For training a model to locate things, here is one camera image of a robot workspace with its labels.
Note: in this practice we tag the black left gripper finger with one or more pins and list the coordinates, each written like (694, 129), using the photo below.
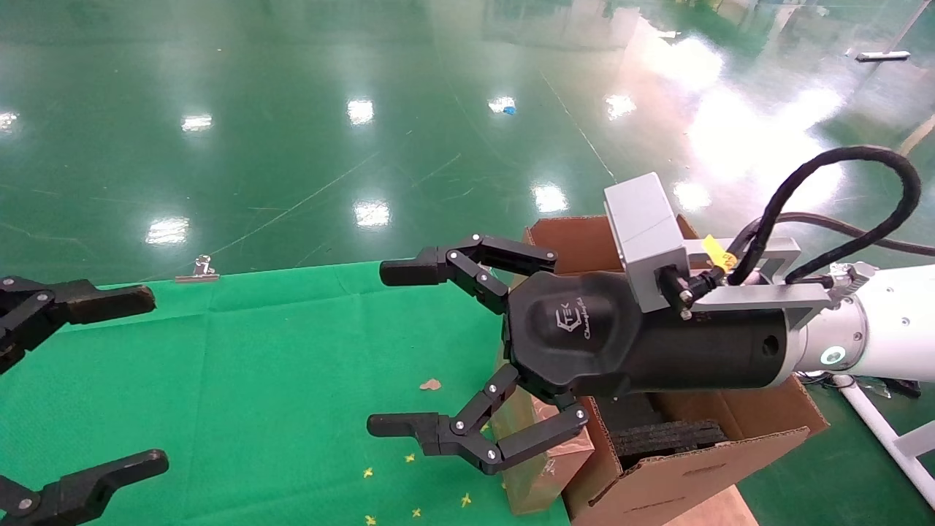
(80, 493)
(102, 301)

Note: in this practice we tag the white pipe frame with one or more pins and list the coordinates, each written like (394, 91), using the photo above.
(876, 427)

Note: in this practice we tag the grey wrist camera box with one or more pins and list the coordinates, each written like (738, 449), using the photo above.
(643, 234)

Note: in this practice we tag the pale wooden strip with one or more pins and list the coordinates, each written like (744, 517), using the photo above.
(914, 137)

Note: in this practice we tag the small long cardboard box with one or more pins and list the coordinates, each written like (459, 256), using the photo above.
(537, 482)

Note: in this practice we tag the small brown cardboard scrap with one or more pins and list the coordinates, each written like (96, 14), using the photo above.
(431, 384)

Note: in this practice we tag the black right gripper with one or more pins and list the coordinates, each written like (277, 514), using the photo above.
(584, 336)

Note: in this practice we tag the white flat bar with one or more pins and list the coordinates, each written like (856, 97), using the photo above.
(882, 55)

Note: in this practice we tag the grey metal camera bracket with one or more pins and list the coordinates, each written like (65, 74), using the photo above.
(760, 296)

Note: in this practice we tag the green table cloth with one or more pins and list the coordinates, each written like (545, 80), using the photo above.
(256, 380)

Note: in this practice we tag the large open cardboard carton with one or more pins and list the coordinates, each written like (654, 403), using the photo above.
(679, 482)

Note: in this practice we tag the silver metal binder clip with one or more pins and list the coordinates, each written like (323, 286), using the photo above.
(199, 274)

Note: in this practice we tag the black foam strip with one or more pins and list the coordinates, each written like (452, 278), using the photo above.
(665, 438)

